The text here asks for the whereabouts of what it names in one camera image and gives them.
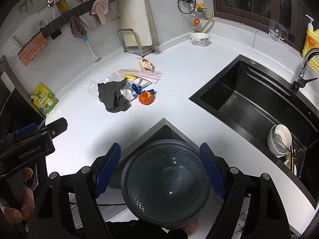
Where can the black appliance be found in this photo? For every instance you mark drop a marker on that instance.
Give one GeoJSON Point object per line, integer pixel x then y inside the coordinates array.
{"type": "Point", "coordinates": [12, 104]}

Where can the white bottle brush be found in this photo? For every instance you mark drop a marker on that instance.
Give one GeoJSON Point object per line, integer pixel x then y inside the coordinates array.
{"type": "Point", "coordinates": [94, 56]}

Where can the clear glass mug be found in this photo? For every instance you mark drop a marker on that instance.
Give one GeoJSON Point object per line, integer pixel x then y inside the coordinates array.
{"type": "Point", "coordinates": [276, 31]}

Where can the steel cutting board rack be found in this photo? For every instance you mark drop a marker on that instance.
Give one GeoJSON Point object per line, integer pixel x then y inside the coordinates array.
{"type": "Point", "coordinates": [139, 51]}

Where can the white dish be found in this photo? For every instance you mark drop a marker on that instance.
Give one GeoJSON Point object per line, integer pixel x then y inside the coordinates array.
{"type": "Point", "coordinates": [290, 165]}

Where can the white wall outlet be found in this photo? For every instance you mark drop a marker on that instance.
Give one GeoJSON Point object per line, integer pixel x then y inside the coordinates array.
{"type": "Point", "coordinates": [26, 5]}

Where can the brown cup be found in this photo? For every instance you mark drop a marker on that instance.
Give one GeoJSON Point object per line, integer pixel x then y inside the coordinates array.
{"type": "Point", "coordinates": [61, 5]}

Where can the white peeler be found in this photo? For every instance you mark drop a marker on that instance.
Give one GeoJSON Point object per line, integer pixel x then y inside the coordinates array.
{"type": "Point", "coordinates": [115, 17]}

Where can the person's left hand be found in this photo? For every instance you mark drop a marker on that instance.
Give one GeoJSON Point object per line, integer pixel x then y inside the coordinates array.
{"type": "Point", "coordinates": [28, 204]}

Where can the crumpled white printed wrapper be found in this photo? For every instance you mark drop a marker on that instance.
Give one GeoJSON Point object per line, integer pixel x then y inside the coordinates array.
{"type": "Point", "coordinates": [199, 39]}

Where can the green and yellow pouch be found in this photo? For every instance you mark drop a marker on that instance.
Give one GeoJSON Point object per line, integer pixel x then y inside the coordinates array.
{"type": "Point", "coordinates": [44, 100]}

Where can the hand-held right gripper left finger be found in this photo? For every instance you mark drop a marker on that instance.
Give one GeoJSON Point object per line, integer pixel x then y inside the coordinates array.
{"type": "Point", "coordinates": [107, 173]}

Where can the black wall rail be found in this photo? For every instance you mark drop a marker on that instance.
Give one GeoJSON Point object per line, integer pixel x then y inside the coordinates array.
{"type": "Point", "coordinates": [74, 10]}

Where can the black sink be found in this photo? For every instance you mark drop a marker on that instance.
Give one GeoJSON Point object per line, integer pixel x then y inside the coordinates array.
{"type": "Point", "coordinates": [249, 99]}

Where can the white bowl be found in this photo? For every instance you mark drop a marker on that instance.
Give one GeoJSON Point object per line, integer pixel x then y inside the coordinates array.
{"type": "Point", "coordinates": [280, 137]}

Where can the yellow packet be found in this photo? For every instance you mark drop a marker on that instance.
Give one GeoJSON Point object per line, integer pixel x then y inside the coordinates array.
{"type": "Point", "coordinates": [129, 76]}

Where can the metal fork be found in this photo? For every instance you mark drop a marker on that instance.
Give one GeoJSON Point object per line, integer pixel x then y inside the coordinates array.
{"type": "Point", "coordinates": [41, 25]}

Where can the white chopsticks bundle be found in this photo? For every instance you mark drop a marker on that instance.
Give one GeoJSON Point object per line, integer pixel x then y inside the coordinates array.
{"type": "Point", "coordinates": [15, 42]}

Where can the blue plastic scrap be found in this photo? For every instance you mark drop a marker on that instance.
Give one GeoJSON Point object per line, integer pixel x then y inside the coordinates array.
{"type": "Point", "coordinates": [135, 87]}

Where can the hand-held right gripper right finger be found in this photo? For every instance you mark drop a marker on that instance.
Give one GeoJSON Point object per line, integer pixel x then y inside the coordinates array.
{"type": "Point", "coordinates": [211, 173]}

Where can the red and white snack wrapper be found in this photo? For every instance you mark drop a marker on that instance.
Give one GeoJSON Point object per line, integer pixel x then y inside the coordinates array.
{"type": "Point", "coordinates": [145, 64]}

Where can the grey perforated waste basket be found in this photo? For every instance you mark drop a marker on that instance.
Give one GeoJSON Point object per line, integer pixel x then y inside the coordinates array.
{"type": "Point", "coordinates": [164, 204]}

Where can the brown chopsticks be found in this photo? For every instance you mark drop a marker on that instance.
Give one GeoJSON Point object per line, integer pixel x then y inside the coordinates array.
{"type": "Point", "coordinates": [292, 151]}

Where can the mauve cloth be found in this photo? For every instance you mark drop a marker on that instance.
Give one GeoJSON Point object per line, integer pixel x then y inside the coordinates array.
{"type": "Point", "coordinates": [77, 27]}

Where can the pink striped packet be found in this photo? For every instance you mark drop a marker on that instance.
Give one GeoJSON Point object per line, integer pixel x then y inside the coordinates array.
{"type": "Point", "coordinates": [147, 75]}

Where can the clear plastic bag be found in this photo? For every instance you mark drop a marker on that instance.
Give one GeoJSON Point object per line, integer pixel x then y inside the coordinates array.
{"type": "Point", "coordinates": [111, 77]}

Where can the pink cloth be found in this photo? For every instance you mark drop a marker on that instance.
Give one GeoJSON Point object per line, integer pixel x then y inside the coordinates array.
{"type": "Point", "coordinates": [99, 10]}

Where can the dark grey cloth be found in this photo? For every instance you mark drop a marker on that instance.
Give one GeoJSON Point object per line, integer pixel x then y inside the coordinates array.
{"type": "Point", "coordinates": [112, 97]}

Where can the metal wall knob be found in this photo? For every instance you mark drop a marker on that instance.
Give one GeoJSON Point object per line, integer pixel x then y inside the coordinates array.
{"type": "Point", "coordinates": [51, 2]}

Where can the orange patterned dishcloth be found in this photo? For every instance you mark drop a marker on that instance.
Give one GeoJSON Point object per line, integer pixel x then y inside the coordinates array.
{"type": "Point", "coordinates": [32, 49]}

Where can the yellow detergent bottle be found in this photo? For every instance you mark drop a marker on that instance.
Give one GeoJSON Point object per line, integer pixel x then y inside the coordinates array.
{"type": "Point", "coordinates": [311, 43]}

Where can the metal faucet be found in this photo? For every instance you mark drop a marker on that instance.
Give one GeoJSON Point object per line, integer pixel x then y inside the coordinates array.
{"type": "Point", "coordinates": [304, 64]}

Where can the white paper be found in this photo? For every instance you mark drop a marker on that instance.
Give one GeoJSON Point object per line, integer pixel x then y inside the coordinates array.
{"type": "Point", "coordinates": [127, 94]}

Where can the white cutting board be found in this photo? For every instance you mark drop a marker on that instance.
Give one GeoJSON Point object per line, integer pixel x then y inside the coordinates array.
{"type": "Point", "coordinates": [134, 10]}

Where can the orange tangerine peel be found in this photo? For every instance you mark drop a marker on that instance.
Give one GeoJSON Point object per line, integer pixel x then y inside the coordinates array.
{"type": "Point", "coordinates": [144, 99]}

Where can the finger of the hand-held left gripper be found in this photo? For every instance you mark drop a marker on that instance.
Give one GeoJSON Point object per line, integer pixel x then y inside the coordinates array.
{"type": "Point", "coordinates": [58, 125]}
{"type": "Point", "coordinates": [25, 130]}

